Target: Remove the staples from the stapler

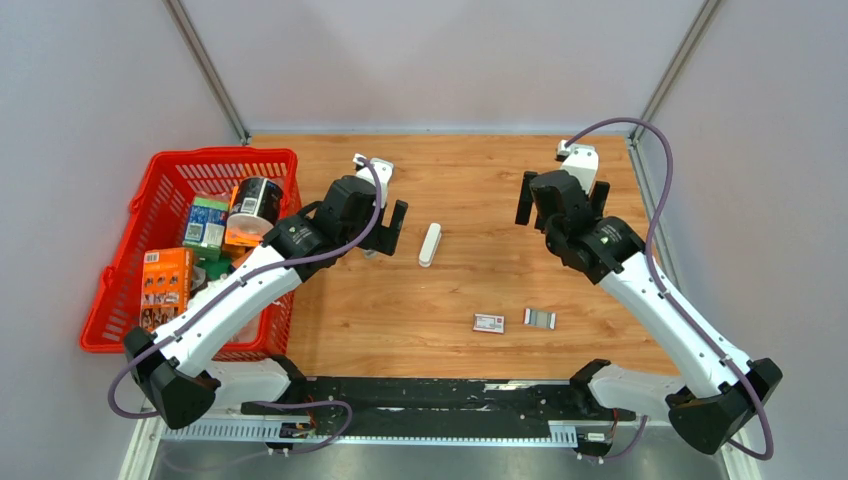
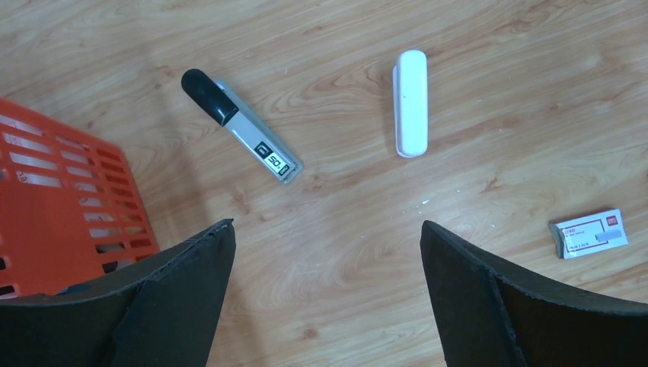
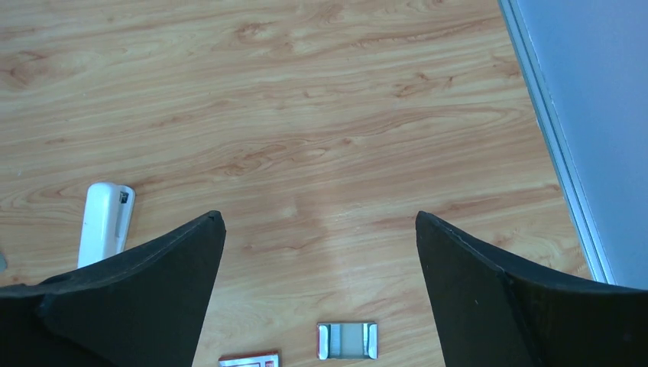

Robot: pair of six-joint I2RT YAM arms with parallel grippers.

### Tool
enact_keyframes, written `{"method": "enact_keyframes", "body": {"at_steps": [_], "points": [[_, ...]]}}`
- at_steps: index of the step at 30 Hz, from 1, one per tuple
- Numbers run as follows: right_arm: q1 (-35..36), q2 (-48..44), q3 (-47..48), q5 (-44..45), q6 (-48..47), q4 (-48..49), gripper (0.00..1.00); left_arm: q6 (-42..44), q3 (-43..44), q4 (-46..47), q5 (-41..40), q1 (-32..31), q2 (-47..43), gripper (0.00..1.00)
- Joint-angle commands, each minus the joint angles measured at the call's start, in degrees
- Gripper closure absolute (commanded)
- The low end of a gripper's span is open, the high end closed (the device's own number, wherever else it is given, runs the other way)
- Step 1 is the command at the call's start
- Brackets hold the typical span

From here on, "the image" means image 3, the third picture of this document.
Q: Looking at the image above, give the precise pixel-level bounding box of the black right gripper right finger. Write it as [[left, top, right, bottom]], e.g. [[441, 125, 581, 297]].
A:
[[416, 211, 647, 366]]

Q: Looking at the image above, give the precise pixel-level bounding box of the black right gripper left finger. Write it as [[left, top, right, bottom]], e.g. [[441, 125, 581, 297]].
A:
[[1, 211, 226, 366]]

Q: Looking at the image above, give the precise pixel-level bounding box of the white stapler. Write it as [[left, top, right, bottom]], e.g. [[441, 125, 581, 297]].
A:
[[77, 182, 135, 268]]

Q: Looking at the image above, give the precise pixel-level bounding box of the red white staple box sleeve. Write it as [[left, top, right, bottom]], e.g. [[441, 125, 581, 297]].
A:
[[219, 352, 280, 367]]

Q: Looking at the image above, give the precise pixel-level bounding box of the silver staple box tray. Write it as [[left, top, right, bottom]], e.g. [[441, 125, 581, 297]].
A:
[[317, 322, 379, 360]]

